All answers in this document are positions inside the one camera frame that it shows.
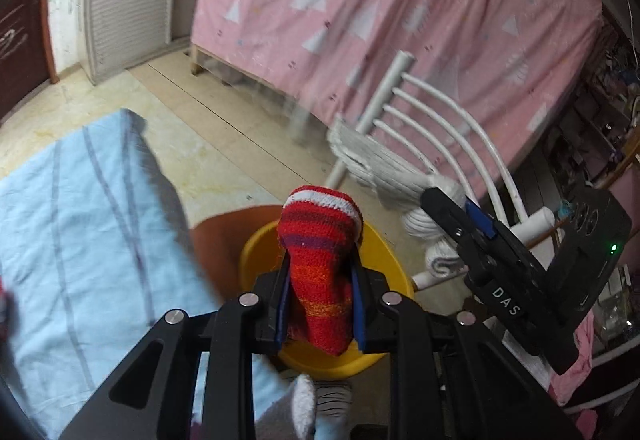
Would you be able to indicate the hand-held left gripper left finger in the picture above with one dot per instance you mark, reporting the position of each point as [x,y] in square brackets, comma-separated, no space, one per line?
[281,320]

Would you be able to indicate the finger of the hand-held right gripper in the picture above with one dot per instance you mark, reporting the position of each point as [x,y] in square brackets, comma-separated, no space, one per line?
[447,220]
[480,220]

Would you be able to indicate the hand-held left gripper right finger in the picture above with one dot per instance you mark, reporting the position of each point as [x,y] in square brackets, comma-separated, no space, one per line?
[359,315]

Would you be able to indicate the red striped knitted sock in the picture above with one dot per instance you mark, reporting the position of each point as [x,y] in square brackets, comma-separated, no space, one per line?
[320,270]

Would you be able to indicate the yellow plastic bucket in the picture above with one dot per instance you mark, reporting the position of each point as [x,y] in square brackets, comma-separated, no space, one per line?
[384,257]

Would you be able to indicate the pink garment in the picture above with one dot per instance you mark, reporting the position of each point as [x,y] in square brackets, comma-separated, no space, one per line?
[582,340]

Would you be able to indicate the white fluffy cloth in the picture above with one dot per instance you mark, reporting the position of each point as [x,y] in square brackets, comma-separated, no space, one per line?
[302,405]

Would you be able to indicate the brown round stool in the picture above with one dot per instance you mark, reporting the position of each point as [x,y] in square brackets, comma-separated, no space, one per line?
[220,240]

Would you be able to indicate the cluttered shelf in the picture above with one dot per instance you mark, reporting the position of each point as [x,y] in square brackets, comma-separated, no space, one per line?
[615,94]

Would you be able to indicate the light blue striped cloth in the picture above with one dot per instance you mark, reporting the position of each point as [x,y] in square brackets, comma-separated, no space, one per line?
[75,220]

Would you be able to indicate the brown wooden door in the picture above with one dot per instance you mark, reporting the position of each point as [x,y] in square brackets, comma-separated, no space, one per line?
[20,34]

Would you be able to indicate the wooden bed frame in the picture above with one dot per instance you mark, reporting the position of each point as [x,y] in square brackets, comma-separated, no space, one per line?
[194,64]

